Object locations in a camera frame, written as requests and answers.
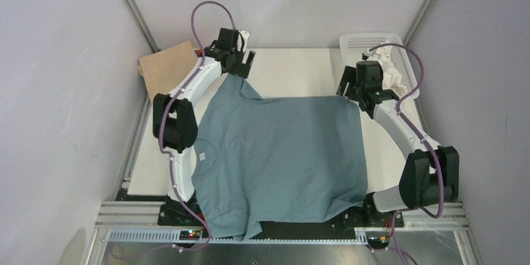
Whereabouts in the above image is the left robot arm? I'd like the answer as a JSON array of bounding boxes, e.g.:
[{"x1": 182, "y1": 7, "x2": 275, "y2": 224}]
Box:
[{"x1": 152, "y1": 28, "x2": 255, "y2": 225}]

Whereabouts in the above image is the aluminium frame rail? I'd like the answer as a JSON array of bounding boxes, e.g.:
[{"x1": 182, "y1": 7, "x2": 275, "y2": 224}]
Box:
[{"x1": 83, "y1": 201, "x2": 484, "y2": 264}]

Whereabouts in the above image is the purple cable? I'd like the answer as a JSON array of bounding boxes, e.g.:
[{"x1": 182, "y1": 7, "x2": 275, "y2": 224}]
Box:
[
  {"x1": 157, "y1": 1, "x2": 239, "y2": 254},
  {"x1": 366, "y1": 42, "x2": 446, "y2": 265}
]

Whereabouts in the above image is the folded tan t-shirt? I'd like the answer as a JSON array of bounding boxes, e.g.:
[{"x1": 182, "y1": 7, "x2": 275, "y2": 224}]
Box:
[{"x1": 138, "y1": 40, "x2": 198, "y2": 103}]

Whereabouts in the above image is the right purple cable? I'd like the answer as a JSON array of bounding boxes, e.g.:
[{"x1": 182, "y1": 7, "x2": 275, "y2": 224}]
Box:
[{"x1": 366, "y1": 42, "x2": 446, "y2": 265}]

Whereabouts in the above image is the crumpled white t-shirt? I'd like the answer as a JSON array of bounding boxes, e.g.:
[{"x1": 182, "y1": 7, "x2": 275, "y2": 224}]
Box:
[{"x1": 374, "y1": 46, "x2": 409, "y2": 98}]

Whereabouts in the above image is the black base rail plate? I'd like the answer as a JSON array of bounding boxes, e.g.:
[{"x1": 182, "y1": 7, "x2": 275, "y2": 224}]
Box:
[{"x1": 157, "y1": 196, "x2": 393, "y2": 242}]

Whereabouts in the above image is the white plastic basket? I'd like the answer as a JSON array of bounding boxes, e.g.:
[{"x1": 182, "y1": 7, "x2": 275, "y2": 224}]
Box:
[{"x1": 339, "y1": 32, "x2": 417, "y2": 97}]

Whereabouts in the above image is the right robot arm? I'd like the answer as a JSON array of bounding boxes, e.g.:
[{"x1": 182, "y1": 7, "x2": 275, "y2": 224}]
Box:
[{"x1": 337, "y1": 61, "x2": 459, "y2": 226}]

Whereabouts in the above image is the grey-blue t-shirt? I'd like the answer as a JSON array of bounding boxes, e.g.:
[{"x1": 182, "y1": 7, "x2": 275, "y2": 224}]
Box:
[{"x1": 192, "y1": 75, "x2": 368, "y2": 239}]

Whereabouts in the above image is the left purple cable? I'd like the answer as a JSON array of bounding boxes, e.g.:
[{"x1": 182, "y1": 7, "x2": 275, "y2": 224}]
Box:
[{"x1": 157, "y1": 1, "x2": 239, "y2": 254}]

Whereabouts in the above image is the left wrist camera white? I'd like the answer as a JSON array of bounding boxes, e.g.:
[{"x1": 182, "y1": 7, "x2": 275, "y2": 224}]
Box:
[{"x1": 238, "y1": 30, "x2": 250, "y2": 52}]

